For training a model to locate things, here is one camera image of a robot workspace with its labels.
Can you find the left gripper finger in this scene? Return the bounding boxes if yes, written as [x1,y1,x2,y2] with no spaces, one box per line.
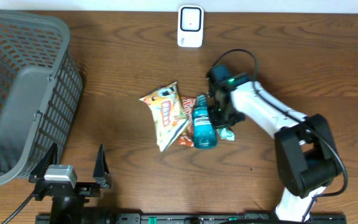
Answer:
[29,143,57,183]
[93,144,111,189]

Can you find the mint green wet wipes pack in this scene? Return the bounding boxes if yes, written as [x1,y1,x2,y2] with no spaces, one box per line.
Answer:
[217,128,235,141]

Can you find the blue Listerine mouthwash bottle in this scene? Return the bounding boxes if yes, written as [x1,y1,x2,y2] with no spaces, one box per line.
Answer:
[192,94,218,149]

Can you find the red Top chocolate bar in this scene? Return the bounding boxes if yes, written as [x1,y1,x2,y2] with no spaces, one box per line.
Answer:
[178,96,196,147]

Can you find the beige snack bag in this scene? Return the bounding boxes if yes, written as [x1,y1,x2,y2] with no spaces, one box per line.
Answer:
[139,82,188,152]

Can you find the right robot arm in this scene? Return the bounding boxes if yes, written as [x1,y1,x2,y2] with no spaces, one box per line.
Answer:
[206,65,346,222]

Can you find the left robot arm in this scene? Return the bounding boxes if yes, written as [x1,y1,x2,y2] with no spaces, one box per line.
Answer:
[29,143,116,223]

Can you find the white barcode scanner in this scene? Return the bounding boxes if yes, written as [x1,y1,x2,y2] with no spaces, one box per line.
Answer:
[177,5,204,48]

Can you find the grey plastic shopping basket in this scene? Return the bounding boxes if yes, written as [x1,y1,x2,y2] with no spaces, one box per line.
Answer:
[0,9,83,185]

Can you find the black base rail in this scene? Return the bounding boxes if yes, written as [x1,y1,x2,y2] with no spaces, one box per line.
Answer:
[35,213,347,224]

